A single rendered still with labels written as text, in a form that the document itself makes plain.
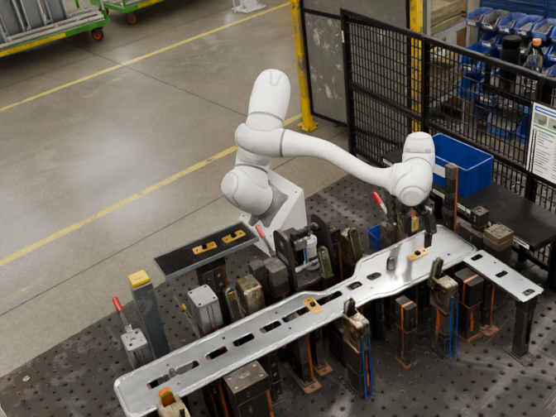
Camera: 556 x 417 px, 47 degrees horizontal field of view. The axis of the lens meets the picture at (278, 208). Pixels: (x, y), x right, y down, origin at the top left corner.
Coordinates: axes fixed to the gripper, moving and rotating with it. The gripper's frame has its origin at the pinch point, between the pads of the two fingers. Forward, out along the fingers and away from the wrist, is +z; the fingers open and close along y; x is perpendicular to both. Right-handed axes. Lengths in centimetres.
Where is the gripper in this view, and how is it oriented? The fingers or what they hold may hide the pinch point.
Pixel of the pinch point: (417, 235)
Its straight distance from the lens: 240.5
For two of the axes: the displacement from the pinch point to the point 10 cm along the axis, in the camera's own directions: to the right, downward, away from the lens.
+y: 5.0, 4.4, -7.5
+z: 1.1, 8.3, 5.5
